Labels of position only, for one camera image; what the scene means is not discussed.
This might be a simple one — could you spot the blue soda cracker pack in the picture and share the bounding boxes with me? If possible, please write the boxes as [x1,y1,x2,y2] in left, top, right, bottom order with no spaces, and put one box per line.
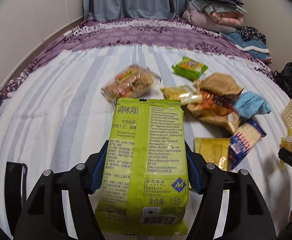
[228,119,267,170]

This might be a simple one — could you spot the light blue snack packet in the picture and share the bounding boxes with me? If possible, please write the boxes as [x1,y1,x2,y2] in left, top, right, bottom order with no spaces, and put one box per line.
[232,92,272,119]

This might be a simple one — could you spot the green seaweed snack packet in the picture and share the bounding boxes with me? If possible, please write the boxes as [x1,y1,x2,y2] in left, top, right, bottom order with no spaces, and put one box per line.
[95,98,189,237]

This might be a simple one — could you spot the clear bag of cookies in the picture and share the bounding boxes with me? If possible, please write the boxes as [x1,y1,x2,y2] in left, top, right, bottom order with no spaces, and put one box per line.
[101,64,162,104]

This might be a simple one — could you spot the yellow snack packet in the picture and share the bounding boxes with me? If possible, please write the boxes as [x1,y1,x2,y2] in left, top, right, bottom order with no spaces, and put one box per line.
[194,137,230,171]

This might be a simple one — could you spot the black bag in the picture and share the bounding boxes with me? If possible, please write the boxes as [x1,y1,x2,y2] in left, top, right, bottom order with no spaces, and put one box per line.
[274,62,292,99]

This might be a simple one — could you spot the orange red snack bag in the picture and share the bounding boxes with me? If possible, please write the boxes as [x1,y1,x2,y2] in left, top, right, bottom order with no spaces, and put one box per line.
[199,90,235,116]

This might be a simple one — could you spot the brown paper snack bag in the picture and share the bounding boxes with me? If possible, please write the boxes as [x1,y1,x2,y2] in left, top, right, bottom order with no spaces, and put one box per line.
[187,72,243,134]

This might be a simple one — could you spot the striped white blue blanket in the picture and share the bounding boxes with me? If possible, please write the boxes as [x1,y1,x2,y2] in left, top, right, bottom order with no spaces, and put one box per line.
[0,45,292,233]

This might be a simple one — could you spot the yellow-green chip packet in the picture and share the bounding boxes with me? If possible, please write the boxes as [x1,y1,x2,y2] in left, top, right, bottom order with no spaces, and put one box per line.
[160,85,203,105]

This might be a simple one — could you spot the blue folded clothes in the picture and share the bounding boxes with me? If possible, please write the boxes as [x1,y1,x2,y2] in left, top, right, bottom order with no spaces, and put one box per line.
[220,27,272,63]

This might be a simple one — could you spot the small green snack packet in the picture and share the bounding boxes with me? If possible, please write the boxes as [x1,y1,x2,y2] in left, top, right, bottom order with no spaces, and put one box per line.
[171,56,208,81]

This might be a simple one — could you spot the pile of folded quilts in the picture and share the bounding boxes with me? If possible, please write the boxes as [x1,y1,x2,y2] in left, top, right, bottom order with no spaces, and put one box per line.
[182,0,248,34]

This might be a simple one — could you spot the purple floral bedsheet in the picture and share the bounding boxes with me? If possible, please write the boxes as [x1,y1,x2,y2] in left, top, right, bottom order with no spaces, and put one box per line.
[0,18,274,99]

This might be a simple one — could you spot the white wardrobe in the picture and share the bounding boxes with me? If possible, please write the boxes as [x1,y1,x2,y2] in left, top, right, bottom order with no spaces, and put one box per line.
[0,0,84,88]

